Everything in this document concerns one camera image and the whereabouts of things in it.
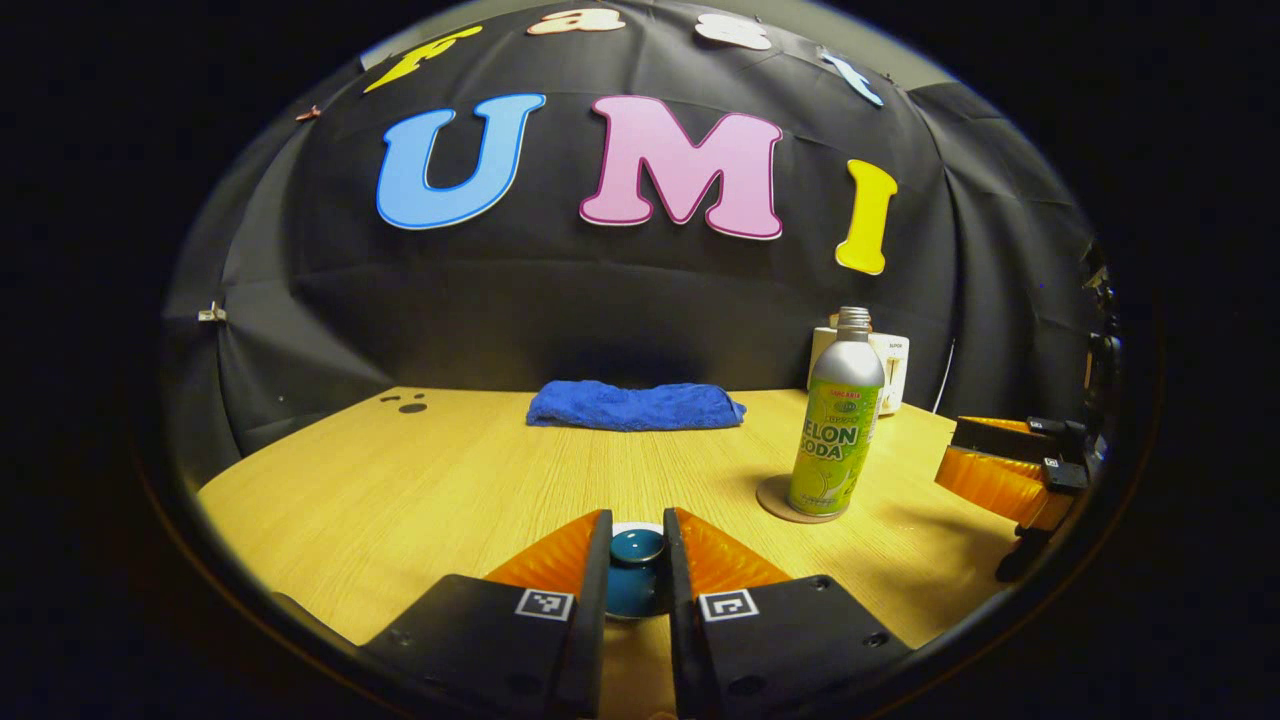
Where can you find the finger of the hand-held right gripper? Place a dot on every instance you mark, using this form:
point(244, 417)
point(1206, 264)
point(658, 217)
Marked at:
point(990, 482)
point(1000, 438)

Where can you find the blue towel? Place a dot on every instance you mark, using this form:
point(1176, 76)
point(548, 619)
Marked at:
point(635, 405)

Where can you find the black backdrop cloth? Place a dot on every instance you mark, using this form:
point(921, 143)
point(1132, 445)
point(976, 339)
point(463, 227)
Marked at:
point(620, 300)

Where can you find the white toaster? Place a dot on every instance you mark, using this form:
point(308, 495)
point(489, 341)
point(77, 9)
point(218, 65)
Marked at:
point(895, 370)

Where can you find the round beige coaster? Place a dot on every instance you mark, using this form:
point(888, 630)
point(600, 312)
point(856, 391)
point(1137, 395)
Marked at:
point(772, 500)

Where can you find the silver green-label water bottle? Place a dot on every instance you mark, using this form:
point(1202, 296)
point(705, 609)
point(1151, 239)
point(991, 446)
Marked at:
point(838, 440)

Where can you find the white cloth clip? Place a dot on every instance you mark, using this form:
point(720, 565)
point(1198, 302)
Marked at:
point(211, 314)

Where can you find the black stand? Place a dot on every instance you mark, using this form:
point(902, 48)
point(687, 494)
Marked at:
point(1103, 320)

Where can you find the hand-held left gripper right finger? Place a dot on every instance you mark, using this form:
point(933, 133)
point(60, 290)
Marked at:
point(682, 620)

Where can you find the copper cloth clip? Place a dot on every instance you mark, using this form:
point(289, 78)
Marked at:
point(307, 113)

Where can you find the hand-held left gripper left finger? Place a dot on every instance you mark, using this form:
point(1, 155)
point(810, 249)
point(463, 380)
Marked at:
point(596, 600)

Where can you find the white teacup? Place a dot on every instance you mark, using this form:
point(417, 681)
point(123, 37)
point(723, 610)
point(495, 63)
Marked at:
point(625, 526)

